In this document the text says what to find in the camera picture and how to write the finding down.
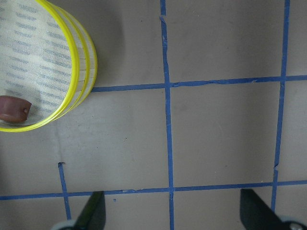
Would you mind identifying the yellow bamboo steamer layer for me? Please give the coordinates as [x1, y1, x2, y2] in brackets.
[0, 0, 79, 132]
[51, 4, 98, 117]

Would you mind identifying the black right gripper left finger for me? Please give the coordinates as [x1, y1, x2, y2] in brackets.
[76, 191, 106, 230]

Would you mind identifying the brown bun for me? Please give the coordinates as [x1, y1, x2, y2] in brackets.
[0, 95, 32, 123]

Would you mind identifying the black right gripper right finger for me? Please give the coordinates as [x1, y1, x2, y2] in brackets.
[240, 189, 287, 230]

